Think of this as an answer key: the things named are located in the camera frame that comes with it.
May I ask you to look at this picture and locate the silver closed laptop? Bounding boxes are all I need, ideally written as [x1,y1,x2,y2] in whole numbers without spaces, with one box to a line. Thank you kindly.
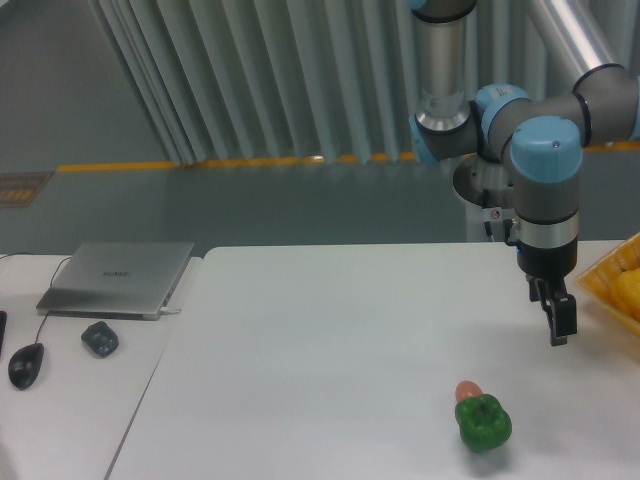
[36,242,193,320]

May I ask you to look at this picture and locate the pink sausage toy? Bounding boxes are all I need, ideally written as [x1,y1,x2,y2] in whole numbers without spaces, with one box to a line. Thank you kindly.
[455,380,483,403]

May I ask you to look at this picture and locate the grey pleated curtain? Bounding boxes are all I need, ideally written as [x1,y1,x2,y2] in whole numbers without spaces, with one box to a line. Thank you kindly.
[89,0,581,166]

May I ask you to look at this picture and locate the yellow wicker basket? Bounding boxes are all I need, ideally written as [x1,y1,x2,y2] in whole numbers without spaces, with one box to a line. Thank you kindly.
[574,233,639,337]

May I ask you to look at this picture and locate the dark green bell pepper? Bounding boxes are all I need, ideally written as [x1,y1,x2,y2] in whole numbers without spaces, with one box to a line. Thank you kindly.
[81,321,119,358]

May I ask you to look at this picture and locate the black computer mouse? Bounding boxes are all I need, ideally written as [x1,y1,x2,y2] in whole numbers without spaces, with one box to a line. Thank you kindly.
[8,342,45,390]

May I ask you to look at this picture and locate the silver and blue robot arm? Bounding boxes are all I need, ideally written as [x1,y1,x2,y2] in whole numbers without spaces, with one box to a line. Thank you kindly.
[408,1,639,346]

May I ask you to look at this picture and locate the black mouse cable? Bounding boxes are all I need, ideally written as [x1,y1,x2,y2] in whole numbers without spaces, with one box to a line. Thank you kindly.
[0,252,74,346]

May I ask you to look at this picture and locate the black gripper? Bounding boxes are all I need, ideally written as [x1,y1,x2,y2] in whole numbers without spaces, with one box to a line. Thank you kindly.
[516,239,578,347]

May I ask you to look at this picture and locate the black device at left edge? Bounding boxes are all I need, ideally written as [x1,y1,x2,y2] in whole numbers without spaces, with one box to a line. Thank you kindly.
[0,310,8,357]

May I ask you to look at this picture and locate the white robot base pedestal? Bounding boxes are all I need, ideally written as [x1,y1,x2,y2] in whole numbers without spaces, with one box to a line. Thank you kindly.
[453,154,514,243]

